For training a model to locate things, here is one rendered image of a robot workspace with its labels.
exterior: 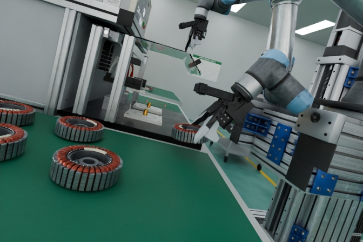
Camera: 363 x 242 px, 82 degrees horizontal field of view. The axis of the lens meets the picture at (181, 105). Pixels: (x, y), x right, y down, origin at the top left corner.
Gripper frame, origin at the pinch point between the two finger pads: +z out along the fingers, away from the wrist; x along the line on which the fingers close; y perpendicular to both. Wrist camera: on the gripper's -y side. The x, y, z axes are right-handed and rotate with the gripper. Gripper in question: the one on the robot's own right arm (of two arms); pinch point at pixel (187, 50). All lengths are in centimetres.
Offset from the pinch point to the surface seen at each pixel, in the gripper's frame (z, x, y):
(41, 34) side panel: 17, -51, -56
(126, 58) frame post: 17, -54, -31
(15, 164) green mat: 40, -85, -42
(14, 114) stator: 37, -69, -51
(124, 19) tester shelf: 6, -55, -34
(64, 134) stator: 39, -71, -39
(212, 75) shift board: -30, 471, 202
